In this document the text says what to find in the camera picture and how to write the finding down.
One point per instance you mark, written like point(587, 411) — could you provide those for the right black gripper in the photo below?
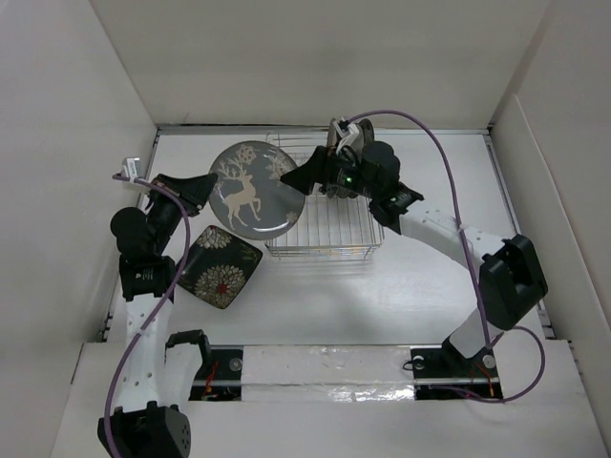
point(319, 169)

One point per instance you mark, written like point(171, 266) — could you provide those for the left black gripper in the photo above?
point(197, 188)

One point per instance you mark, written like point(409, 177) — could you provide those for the cream plate tree branch print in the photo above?
point(333, 138)

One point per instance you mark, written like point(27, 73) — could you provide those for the grey reindeer round plate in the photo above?
point(249, 198)

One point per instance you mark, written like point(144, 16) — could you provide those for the round plate patterned dark rim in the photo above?
point(367, 131)

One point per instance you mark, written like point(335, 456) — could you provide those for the black floral square plate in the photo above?
point(218, 266)

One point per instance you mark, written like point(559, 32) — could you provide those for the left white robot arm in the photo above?
point(143, 413)

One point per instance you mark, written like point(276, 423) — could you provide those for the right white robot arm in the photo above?
point(506, 272)

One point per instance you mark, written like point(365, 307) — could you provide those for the wire dish rack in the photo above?
point(330, 228)

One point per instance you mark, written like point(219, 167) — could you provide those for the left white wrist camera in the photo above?
point(130, 169)

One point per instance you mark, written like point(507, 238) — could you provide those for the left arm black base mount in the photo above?
point(221, 379)

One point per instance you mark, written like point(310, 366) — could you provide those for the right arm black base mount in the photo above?
point(436, 378)

